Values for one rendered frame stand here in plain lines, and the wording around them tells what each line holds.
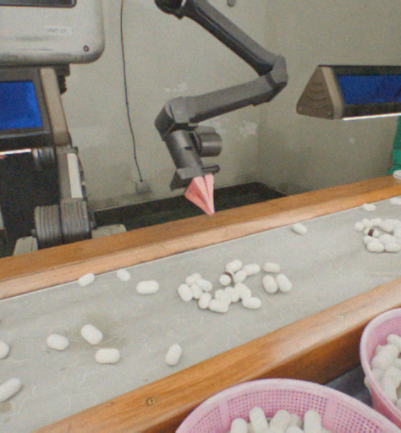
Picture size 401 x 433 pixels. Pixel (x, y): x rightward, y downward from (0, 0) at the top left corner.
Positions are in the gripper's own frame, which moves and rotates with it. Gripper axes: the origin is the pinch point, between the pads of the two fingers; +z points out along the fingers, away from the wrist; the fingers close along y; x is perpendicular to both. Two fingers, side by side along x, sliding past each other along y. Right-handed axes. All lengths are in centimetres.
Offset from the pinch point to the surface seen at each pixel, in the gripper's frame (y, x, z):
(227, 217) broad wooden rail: 9.8, 10.2, -1.8
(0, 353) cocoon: -41.0, -2.7, 15.2
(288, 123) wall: 164, 110, -110
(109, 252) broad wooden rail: -20.4, 8.2, 0.4
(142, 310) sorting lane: -20.2, -0.9, 15.5
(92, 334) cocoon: -29.1, -5.0, 17.3
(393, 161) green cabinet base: 84, 12, -9
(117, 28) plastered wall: 43, 83, -179
